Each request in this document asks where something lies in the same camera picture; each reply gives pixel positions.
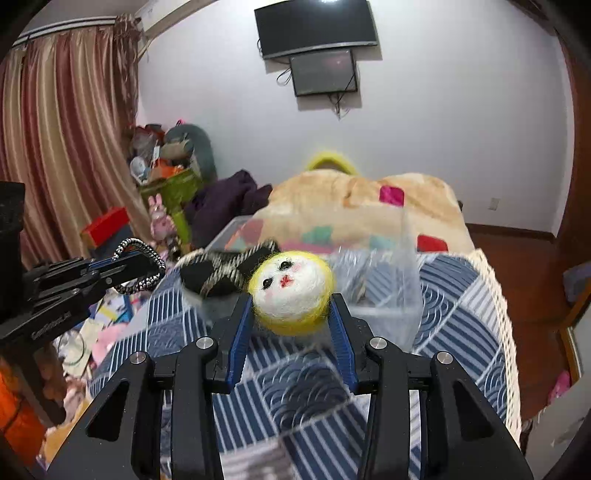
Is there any black white braided bracelet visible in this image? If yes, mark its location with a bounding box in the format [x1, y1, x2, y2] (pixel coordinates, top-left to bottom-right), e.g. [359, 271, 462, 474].
[110, 237, 167, 296]

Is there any yellow white felt face ball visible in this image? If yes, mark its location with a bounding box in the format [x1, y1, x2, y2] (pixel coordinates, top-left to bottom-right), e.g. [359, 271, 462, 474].
[247, 251, 335, 337]

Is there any black hat with chain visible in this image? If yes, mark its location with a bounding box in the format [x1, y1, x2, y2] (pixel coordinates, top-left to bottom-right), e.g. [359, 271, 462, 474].
[180, 240, 280, 298]

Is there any clear plastic storage box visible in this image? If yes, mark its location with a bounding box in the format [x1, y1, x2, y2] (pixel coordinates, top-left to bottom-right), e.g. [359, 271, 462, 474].
[204, 211, 426, 354]

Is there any pink rabbit toy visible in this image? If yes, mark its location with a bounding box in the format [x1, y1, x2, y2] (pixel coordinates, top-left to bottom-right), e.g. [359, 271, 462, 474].
[148, 193, 176, 242]

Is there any red box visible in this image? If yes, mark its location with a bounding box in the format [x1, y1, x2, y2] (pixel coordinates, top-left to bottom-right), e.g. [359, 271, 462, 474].
[80, 207, 129, 250]

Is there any green storage box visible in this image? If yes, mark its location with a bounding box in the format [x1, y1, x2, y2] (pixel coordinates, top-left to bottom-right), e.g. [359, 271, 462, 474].
[138, 169, 204, 214]

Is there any blue white patterned bedspread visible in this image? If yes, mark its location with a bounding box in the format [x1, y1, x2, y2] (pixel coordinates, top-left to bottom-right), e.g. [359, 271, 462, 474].
[89, 250, 522, 479]

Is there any beige fleece blanket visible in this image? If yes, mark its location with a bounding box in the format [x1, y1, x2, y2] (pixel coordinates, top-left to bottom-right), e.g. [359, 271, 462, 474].
[254, 169, 475, 254]

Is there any dark purple clothing pile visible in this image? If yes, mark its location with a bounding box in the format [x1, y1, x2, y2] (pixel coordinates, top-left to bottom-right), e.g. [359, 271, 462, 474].
[184, 170, 273, 249]

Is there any grey green plush dinosaur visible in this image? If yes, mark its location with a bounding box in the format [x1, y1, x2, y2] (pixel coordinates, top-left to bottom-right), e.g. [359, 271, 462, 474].
[160, 123, 217, 183]

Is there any yellow plush hoop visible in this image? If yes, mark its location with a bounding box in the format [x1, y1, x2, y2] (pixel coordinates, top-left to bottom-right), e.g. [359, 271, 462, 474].
[304, 150, 358, 175]

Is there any striped brown curtain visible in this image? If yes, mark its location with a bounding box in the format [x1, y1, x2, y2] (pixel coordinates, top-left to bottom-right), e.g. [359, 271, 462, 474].
[1, 15, 149, 267]

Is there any white air conditioner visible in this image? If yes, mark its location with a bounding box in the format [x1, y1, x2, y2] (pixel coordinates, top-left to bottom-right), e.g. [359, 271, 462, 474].
[135, 0, 215, 39]

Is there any small black wall monitor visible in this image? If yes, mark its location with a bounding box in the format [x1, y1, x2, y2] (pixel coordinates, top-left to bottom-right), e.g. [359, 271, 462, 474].
[290, 49, 358, 97]

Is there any wall mounted black television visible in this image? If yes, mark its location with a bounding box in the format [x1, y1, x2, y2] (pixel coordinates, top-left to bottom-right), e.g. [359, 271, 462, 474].
[254, 0, 379, 59]

